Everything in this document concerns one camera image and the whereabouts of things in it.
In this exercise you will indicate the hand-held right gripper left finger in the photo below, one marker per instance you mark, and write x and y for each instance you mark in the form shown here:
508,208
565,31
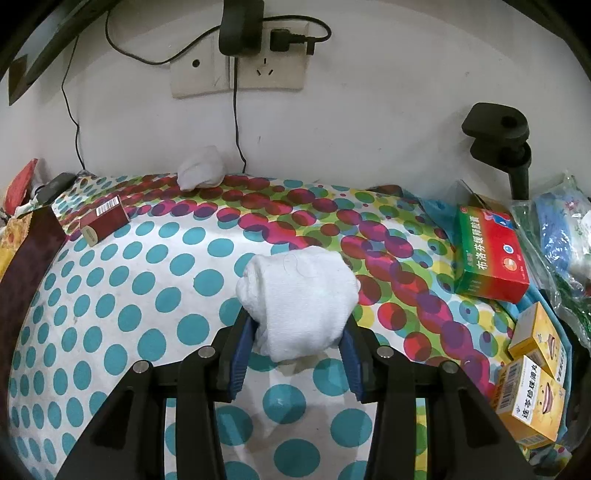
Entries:
240,364

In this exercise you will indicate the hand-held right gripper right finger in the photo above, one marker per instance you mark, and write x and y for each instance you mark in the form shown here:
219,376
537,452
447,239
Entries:
353,371

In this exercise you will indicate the white sock ball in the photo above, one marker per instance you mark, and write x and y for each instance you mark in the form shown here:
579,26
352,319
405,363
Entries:
300,300
201,168

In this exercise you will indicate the polka dot tablecloth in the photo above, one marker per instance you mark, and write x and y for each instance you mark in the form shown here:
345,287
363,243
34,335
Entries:
138,295

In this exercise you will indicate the green and red medicine box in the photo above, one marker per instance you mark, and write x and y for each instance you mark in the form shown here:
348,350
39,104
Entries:
489,258

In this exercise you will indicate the yellow small box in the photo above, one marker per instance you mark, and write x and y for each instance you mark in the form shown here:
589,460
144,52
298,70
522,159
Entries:
538,339
531,406

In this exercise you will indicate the dark red small box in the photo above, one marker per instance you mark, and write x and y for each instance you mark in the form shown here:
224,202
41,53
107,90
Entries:
104,221

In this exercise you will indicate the clear plastic bag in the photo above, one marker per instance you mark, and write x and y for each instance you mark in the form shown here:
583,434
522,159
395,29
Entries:
563,235

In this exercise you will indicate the black small device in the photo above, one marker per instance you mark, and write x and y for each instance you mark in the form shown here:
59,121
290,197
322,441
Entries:
55,187

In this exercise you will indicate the black clamp stand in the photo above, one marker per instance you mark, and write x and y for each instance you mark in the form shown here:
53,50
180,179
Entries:
496,127

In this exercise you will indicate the red packet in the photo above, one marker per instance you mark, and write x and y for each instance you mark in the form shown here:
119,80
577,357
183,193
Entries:
18,184

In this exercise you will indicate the black plug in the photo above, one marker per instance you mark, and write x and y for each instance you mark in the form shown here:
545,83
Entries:
284,41

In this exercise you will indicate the black power adapter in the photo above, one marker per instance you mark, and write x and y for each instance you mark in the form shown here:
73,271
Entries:
240,27

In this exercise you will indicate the white wall outlet plate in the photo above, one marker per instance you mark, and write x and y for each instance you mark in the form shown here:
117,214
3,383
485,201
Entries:
198,76

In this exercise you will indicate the black wall television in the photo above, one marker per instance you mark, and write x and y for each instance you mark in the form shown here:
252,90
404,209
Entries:
27,50

